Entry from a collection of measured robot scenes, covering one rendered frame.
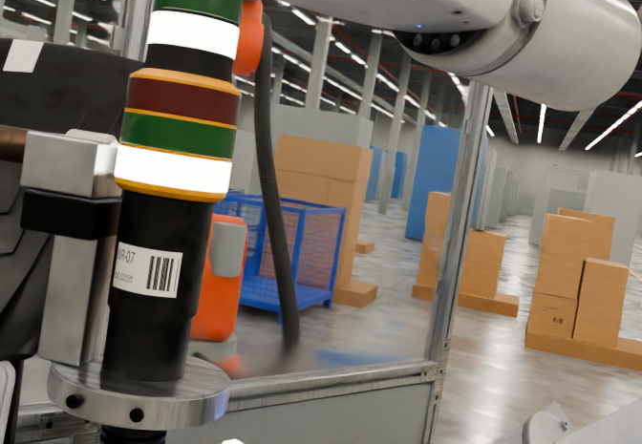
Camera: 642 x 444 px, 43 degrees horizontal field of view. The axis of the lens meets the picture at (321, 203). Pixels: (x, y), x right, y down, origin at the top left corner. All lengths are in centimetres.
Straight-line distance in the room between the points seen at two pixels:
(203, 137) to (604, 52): 28
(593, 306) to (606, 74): 732
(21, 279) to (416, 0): 21
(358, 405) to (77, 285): 132
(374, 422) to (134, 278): 139
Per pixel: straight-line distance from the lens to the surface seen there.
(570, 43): 48
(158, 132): 30
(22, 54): 51
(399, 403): 173
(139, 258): 31
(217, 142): 31
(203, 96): 30
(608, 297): 783
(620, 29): 53
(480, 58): 43
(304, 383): 148
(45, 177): 33
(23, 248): 39
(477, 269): 951
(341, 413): 159
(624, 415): 90
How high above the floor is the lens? 139
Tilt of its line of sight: 3 degrees down
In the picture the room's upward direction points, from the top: 9 degrees clockwise
